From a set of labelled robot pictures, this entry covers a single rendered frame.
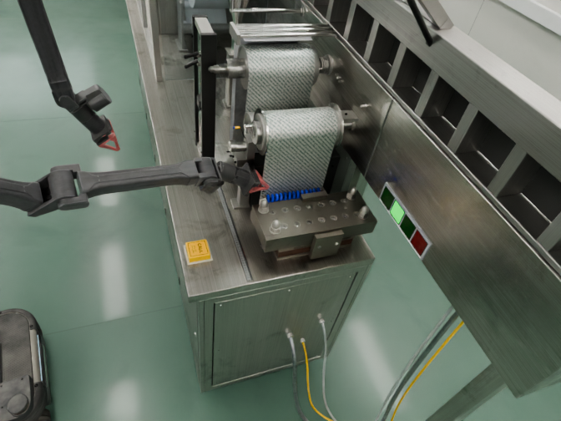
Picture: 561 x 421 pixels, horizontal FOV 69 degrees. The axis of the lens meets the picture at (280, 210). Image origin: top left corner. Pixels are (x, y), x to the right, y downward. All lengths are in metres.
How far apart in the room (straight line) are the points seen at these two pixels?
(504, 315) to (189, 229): 0.98
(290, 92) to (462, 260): 0.80
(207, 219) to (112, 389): 1.02
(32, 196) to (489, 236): 1.06
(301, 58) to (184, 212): 0.68
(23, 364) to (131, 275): 0.72
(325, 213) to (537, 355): 0.72
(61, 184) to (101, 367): 1.28
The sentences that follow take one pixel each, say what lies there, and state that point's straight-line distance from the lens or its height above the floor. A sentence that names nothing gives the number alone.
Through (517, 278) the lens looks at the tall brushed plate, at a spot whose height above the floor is 1.36.
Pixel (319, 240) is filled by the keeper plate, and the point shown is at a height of 1.01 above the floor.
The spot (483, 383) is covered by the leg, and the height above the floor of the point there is 0.87.
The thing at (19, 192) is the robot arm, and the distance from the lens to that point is 1.13.
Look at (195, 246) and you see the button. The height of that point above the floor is 0.92.
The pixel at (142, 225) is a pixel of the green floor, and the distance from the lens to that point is 2.71.
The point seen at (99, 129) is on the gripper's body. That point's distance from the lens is 1.53.
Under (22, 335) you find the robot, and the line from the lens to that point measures 2.14.
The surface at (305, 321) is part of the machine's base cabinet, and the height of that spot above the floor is 0.54.
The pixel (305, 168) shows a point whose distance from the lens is 1.39.
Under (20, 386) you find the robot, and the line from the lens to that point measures 1.99.
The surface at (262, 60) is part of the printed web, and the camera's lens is 1.42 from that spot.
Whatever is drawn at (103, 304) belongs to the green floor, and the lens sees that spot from 2.41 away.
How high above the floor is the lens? 2.00
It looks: 45 degrees down
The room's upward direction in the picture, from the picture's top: 11 degrees clockwise
